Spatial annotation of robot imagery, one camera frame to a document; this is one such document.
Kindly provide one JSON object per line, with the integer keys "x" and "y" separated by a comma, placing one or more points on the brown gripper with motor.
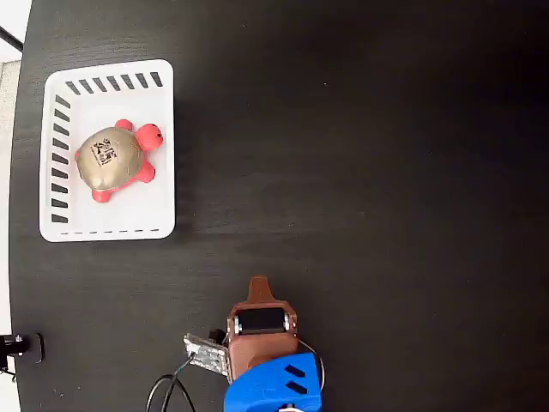
{"x": 262, "y": 346}

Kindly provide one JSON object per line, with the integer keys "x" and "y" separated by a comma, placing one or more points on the red turtle toy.
{"x": 109, "y": 159}

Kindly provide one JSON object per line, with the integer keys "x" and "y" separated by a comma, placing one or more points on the white plastic basket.
{"x": 128, "y": 210}

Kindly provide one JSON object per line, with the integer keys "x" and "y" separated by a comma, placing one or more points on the black table clamp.
{"x": 32, "y": 347}

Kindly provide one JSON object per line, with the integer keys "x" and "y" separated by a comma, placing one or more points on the black metal rod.
{"x": 10, "y": 38}

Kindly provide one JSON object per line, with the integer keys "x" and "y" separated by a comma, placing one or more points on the bare camera circuit board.
{"x": 208, "y": 354}

